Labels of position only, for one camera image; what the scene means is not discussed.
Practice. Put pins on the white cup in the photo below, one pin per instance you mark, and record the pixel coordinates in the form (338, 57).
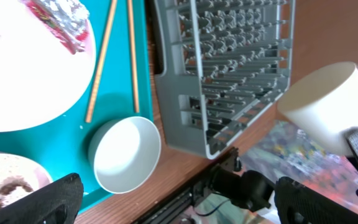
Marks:
(325, 104)

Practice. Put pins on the red foil wrapper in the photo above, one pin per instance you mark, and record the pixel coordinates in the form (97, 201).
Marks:
(65, 19)

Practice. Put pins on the wooden chopstick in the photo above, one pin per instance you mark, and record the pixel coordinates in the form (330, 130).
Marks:
(133, 55)
(101, 60)

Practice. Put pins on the large pink plate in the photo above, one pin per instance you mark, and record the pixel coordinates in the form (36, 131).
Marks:
(40, 79)

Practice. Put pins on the small pink bowl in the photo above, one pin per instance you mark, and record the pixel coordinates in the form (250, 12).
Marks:
(19, 177)

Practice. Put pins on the grey white bowl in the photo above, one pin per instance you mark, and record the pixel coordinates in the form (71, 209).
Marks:
(123, 153)

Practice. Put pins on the teal plastic tray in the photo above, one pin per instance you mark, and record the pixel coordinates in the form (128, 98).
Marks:
(61, 145)

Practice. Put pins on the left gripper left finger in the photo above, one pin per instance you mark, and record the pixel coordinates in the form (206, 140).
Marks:
(58, 202)

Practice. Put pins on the grey dishwasher rack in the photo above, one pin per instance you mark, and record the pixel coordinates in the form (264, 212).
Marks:
(223, 63)

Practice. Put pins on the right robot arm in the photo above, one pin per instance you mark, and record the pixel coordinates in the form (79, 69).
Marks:
(251, 190)

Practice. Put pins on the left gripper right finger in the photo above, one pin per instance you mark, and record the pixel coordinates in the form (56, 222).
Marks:
(297, 204)

